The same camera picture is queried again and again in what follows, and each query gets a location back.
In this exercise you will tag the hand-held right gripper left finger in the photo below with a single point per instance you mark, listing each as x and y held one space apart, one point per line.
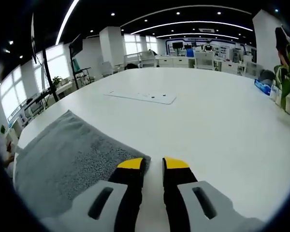
128 188

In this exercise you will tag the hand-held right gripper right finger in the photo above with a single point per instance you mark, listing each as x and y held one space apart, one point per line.
176 183

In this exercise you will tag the grey towel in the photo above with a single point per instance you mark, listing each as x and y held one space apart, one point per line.
62 157

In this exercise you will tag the white table hatch plate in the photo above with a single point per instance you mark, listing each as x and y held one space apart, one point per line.
140 96

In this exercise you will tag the black bag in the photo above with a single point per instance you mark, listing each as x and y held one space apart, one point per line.
131 67

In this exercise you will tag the white office chair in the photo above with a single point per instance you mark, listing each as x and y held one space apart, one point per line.
106 67

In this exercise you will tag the white mesh chair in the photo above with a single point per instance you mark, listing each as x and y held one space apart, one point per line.
204 60

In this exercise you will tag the small potted plant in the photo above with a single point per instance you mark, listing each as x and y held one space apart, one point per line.
57 81

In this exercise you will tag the blue packet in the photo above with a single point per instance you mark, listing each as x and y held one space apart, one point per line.
262 87

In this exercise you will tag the blue bin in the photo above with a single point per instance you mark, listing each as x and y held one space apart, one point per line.
190 53

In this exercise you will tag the grey office chair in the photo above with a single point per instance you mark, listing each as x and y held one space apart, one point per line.
267 75

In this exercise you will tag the green potted plant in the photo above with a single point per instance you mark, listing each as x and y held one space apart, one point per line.
288 82

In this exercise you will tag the large monitor on black stand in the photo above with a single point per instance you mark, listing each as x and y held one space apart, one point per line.
33 43

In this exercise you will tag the white bed frame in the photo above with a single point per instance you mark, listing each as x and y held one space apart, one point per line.
145 59

